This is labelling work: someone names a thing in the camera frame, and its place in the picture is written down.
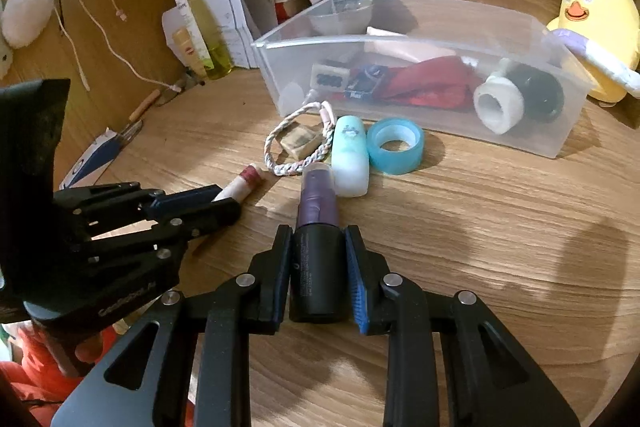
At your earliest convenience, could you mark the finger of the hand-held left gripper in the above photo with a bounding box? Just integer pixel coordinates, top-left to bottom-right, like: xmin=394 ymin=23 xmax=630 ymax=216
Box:
xmin=75 ymin=199 xmax=242 ymax=270
xmin=52 ymin=181 xmax=223 ymax=230

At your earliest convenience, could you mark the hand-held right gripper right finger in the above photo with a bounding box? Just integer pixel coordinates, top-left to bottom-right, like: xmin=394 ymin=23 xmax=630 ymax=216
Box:
xmin=344 ymin=224 xmax=581 ymax=427

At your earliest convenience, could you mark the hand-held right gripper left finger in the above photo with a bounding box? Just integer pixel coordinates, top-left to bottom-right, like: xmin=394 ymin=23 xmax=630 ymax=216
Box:
xmin=50 ymin=224 xmax=293 ymax=427

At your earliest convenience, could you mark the pink white tube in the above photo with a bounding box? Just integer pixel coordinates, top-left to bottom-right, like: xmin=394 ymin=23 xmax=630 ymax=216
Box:
xmin=210 ymin=163 xmax=267 ymax=208

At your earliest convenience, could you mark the purple black bottle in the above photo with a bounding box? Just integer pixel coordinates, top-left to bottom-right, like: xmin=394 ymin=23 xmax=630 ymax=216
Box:
xmin=289 ymin=163 xmax=348 ymax=324

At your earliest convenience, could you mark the clear plastic storage bin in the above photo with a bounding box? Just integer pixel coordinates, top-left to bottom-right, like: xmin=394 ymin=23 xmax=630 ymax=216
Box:
xmin=250 ymin=0 xmax=593 ymax=158

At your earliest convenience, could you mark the blue box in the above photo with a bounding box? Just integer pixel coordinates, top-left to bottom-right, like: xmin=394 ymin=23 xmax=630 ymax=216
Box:
xmin=345 ymin=64 xmax=390 ymax=104

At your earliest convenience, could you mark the red foil pouch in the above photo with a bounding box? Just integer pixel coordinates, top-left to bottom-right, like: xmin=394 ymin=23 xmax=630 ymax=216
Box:
xmin=350 ymin=57 xmax=476 ymax=112

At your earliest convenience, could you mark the white tape roll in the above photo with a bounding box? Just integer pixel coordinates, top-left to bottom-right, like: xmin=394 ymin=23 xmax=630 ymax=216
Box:
xmin=472 ymin=74 xmax=526 ymax=135

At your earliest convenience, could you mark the dark green jar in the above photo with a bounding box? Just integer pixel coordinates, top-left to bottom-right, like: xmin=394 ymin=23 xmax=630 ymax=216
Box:
xmin=505 ymin=63 xmax=566 ymax=124

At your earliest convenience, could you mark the blue white packet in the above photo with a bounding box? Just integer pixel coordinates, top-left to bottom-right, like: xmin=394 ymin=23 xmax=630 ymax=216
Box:
xmin=59 ymin=126 xmax=125 ymax=190

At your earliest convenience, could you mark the small beige eraser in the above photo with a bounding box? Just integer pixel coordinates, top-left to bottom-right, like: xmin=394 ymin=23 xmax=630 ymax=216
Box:
xmin=280 ymin=124 xmax=321 ymax=155

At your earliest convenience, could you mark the white fluffy plush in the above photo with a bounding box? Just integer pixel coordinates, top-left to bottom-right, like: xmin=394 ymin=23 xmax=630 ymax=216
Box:
xmin=0 ymin=0 xmax=55 ymax=48

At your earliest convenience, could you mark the mint green small bottle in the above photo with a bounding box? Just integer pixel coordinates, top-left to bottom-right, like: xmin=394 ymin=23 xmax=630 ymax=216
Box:
xmin=330 ymin=114 xmax=372 ymax=198

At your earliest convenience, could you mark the blue tape roll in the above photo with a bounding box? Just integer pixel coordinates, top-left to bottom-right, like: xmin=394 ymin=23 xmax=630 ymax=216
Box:
xmin=366 ymin=117 xmax=427 ymax=176

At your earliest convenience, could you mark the yellow tube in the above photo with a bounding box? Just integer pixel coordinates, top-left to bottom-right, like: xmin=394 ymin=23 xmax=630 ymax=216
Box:
xmin=171 ymin=27 xmax=213 ymax=80

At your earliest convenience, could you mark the yellow green spray bottle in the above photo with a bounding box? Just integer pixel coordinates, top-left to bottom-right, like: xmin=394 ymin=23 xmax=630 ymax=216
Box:
xmin=166 ymin=0 xmax=235 ymax=82

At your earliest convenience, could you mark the white box black pattern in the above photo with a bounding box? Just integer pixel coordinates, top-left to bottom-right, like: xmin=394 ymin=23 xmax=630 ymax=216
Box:
xmin=310 ymin=62 xmax=351 ymax=95

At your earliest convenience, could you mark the white folded carton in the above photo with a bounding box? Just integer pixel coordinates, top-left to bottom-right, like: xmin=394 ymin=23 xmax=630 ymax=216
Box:
xmin=200 ymin=0 xmax=273 ymax=70

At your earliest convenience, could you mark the red box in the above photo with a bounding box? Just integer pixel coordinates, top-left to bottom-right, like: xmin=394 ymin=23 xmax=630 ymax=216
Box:
xmin=274 ymin=0 xmax=308 ymax=26

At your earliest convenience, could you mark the orange clothing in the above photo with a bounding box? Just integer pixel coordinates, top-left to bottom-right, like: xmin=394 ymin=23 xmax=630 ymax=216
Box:
xmin=0 ymin=322 xmax=108 ymax=427

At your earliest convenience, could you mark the cream white tube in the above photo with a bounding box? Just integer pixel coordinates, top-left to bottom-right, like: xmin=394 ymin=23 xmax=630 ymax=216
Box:
xmin=364 ymin=26 xmax=458 ymax=64

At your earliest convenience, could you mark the yellow chick plush toy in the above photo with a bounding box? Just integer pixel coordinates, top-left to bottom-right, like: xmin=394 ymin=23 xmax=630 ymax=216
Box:
xmin=531 ymin=0 xmax=640 ymax=104

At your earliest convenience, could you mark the braided rope bracelet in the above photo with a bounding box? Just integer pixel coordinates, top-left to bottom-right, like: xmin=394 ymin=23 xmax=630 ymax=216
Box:
xmin=263 ymin=101 xmax=337 ymax=178

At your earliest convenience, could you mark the wooden handle knife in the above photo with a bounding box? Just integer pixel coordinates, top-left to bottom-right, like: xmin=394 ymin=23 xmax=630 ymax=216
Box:
xmin=127 ymin=79 xmax=183 ymax=124

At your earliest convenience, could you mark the white cable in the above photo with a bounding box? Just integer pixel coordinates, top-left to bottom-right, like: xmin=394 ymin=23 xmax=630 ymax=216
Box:
xmin=55 ymin=0 xmax=188 ymax=94
xmin=17 ymin=0 xmax=92 ymax=92

